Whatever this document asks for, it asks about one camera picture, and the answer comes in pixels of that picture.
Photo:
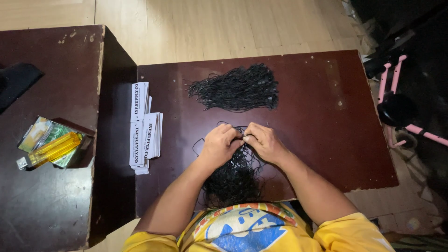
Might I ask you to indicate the person's left hand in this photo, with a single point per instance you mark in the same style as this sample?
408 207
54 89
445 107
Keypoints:
217 147

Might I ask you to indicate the person's right hand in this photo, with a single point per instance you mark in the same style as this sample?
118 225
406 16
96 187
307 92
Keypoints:
267 144

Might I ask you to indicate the stack of white paper tags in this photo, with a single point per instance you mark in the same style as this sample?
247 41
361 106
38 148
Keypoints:
143 136

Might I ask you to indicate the yellow printed t-shirt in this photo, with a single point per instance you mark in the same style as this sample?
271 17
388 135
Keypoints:
252 229

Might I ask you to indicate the pink and black scooter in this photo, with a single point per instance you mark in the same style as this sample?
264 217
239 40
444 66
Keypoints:
397 110

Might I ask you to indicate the green cigarette pack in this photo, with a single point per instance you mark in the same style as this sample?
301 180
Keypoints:
64 159

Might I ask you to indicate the yellow plastic lighter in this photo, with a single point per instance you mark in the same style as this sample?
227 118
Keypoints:
52 149

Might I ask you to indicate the yellow white cigarette pack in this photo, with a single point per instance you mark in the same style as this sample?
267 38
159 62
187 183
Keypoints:
32 134

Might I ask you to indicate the black cloth item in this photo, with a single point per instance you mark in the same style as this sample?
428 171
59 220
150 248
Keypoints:
15 84

